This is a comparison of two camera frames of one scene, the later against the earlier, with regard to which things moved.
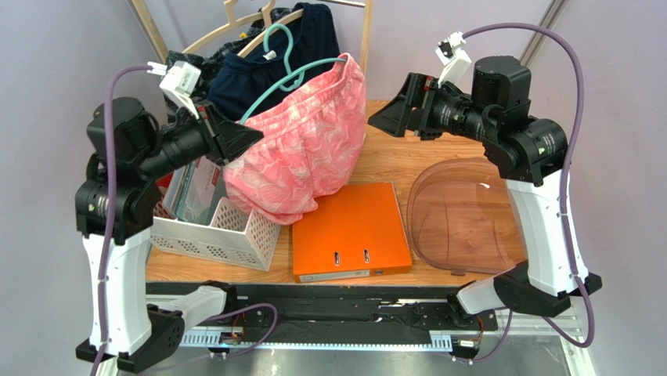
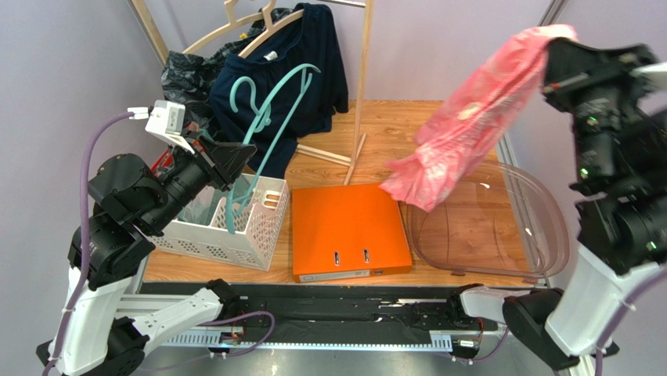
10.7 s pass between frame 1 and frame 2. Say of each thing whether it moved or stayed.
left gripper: moved
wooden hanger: stayed
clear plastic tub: stayed
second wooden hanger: stayed
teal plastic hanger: moved
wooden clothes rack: stayed
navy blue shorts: stayed
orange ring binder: stayed
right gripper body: moved
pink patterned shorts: moved
